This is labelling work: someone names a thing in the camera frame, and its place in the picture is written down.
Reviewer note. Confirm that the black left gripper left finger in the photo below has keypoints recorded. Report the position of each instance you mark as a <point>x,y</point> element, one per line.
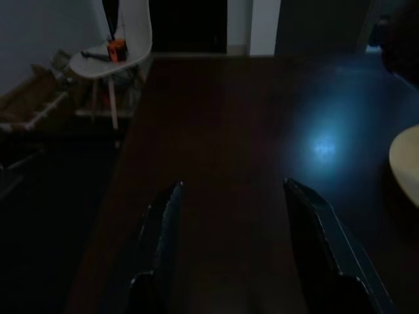
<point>165,242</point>

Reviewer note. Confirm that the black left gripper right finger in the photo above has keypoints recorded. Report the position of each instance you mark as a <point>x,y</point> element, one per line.
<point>330,255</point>

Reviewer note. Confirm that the pale yellow round plate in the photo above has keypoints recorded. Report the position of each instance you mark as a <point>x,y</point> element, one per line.
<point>406,163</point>

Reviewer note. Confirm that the white shell chair wooden legs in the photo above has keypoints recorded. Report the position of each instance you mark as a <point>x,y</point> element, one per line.
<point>127,49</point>

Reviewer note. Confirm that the orange black box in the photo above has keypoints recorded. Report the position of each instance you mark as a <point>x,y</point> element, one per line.
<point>116,49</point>

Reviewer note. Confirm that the dark flat tool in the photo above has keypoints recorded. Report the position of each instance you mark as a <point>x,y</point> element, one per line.
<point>94,55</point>

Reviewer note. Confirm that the brown cardboard box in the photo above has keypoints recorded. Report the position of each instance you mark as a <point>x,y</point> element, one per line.
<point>29,95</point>

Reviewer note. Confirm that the dark door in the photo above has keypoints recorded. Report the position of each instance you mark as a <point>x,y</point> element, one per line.
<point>188,25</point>

